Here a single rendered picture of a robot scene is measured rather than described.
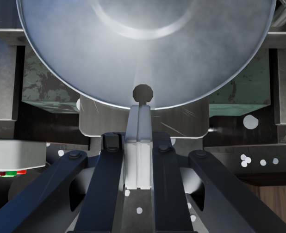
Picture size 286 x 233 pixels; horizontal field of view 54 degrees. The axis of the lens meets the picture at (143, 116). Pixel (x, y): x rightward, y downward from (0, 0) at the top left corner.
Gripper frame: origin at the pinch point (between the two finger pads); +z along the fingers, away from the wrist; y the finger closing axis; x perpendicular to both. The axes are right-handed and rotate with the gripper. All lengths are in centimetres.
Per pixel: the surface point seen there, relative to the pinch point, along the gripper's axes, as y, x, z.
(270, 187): 32, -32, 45
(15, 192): -48, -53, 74
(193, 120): 5.5, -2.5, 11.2
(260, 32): 13.0, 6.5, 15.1
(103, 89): -4.1, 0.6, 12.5
